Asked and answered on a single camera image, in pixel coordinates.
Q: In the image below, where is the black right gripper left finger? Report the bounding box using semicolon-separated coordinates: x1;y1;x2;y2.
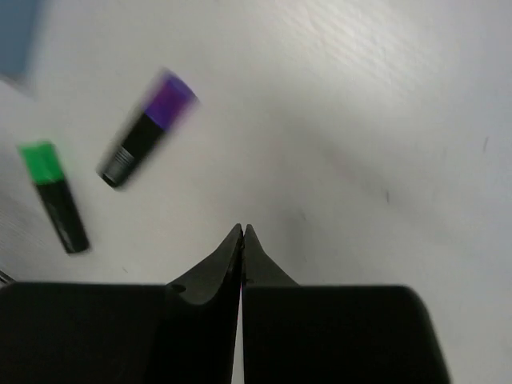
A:
1;225;242;383

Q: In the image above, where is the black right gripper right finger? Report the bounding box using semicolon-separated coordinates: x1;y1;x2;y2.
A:
242;226;450;383

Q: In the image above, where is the green cap black highlighter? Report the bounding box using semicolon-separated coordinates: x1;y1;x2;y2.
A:
18;141;90;254

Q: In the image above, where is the purple cap black highlighter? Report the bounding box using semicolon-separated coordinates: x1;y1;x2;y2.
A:
98;70;197;189

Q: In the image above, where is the light blue plastic drawer bin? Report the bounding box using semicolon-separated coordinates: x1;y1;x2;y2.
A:
1;0;44;83

